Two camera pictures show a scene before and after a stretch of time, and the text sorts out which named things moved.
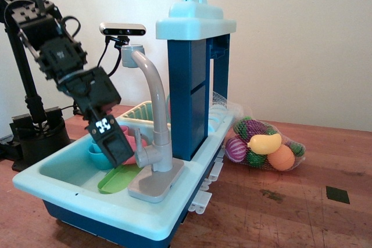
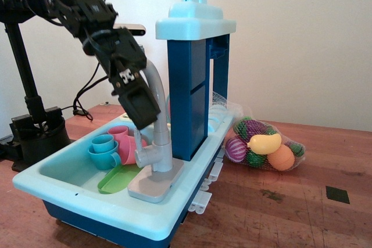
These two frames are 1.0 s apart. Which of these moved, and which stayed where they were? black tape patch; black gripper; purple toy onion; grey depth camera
Moved: black gripper
Stayed: black tape patch; purple toy onion; grey depth camera
